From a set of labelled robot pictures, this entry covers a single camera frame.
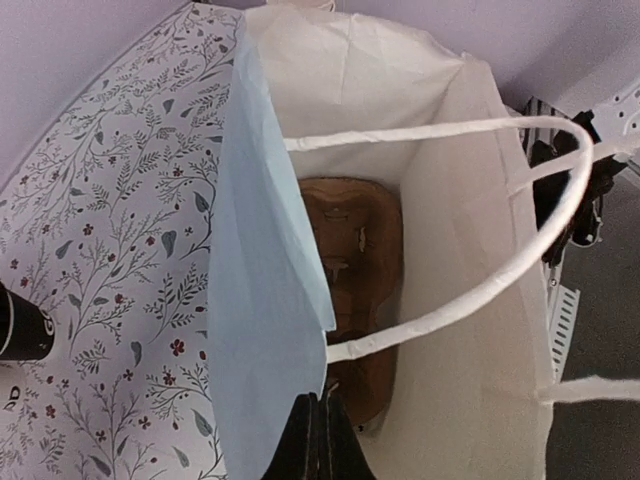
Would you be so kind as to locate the brown cardboard cup carrier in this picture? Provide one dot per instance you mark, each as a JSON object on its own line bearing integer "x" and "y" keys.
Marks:
{"x": 358, "y": 230}

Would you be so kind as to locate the front aluminium rail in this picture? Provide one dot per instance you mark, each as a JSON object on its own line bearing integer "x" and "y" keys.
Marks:
{"x": 562, "y": 309}

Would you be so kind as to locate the black lidded coffee cup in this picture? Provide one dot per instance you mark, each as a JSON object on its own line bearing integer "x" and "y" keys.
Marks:
{"x": 27, "y": 331}

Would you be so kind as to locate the floral table mat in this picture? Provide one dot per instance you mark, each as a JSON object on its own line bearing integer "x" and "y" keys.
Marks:
{"x": 107, "y": 227}

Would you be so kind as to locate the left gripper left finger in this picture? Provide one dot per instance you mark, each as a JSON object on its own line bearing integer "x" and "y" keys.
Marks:
{"x": 297, "y": 454}

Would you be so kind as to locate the light blue paper bag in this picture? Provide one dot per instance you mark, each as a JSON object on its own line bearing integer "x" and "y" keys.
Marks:
{"x": 483, "y": 196}

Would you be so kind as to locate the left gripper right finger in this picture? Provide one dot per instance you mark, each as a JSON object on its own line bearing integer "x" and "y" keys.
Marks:
{"x": 343, "y": 456}

